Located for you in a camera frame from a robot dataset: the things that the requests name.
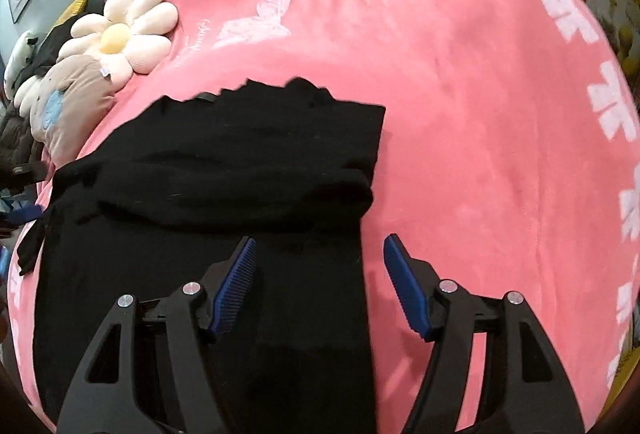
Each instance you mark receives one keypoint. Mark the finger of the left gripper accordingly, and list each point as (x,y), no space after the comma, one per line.
(15,178)
(21,216)

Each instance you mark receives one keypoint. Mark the dark puffer jacket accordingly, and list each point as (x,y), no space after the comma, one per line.
(17,145)

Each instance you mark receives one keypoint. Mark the white daisy flower pillow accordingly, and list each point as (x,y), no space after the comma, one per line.
(129,37)

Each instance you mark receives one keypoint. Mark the pink fleece blanket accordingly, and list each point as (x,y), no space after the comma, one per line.
(508,160)

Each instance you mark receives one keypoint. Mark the beige plush pillow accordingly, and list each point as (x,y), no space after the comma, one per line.
(73,98)

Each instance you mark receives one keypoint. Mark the black long-sleeve garment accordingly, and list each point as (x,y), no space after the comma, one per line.
(175,190)

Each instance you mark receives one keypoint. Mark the white plush toy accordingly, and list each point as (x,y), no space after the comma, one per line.
(20,58)

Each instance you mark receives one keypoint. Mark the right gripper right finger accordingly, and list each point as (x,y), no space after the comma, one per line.
(525,388)

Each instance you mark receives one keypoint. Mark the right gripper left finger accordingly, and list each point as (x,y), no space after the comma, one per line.
(144,370)

